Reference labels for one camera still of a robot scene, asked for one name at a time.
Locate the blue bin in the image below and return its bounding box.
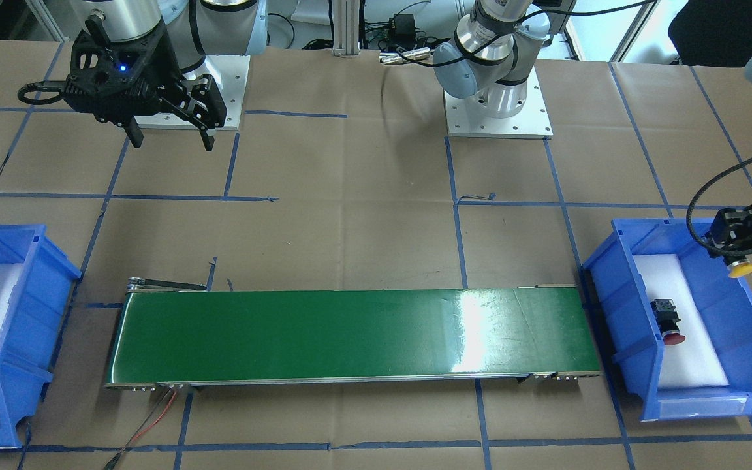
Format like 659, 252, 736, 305
0, 225, 81, 449
583, 218, 752, 422

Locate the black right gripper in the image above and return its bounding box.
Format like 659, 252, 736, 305
63, 14, 227, 151

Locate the yellow push button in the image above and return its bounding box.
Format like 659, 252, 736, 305
727, 257, 752, 279

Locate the green conveyor belt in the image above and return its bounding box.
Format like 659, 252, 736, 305
105, 286, 601, 389

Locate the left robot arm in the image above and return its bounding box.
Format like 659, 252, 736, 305
432, 1, 752, 264

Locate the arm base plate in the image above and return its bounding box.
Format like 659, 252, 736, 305
443, 69, 554, 139
134, 55, 251, 131

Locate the red black wire pair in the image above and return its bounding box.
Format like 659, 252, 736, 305
103, 388, 181, 470

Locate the red push button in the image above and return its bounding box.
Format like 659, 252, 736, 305
650, 298, 686, 346

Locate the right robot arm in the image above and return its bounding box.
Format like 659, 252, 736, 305
60, 1, 268, 151

